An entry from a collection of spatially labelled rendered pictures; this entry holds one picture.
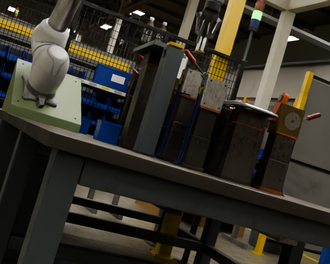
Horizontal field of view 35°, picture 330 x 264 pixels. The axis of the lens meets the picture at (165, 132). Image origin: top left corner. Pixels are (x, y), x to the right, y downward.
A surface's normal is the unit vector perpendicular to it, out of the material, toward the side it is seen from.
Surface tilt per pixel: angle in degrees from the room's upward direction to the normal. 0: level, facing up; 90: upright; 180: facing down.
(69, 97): 42
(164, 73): 90
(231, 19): 90
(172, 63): 90
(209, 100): 90
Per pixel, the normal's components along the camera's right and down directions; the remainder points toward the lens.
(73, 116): 0.49, -0.65
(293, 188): 0.37, 0.07
